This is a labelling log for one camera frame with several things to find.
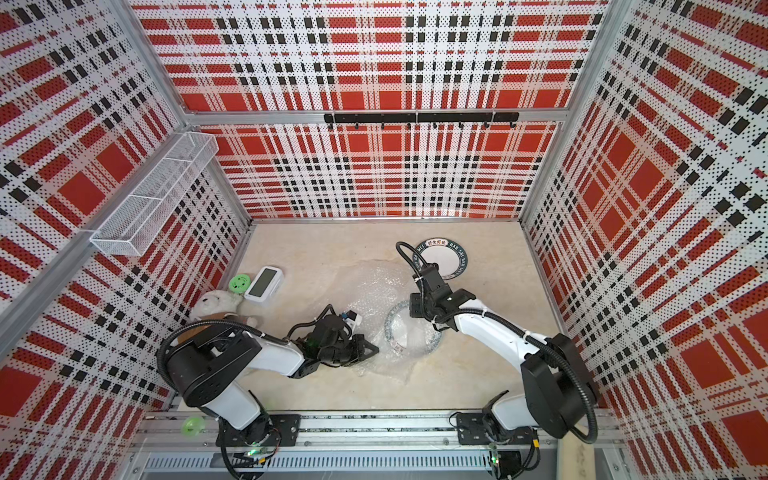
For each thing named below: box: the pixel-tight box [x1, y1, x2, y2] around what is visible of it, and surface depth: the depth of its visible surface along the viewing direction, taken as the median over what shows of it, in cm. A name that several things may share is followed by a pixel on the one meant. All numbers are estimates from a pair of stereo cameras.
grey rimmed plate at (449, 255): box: [413, 237, 469, 281], surface depth 112 cm
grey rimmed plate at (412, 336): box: [384, 301, 442, 357], surface depth 88 cm
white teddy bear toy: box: [190, 290, 243, 320], surface depth 92 cm
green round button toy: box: [228, 274, 251, 293], surface depth 100 cm
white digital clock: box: [244, 266, 284, 307], surface depth 100 cm
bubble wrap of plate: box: [333, 259, 443, 385], surface depth 92 cm
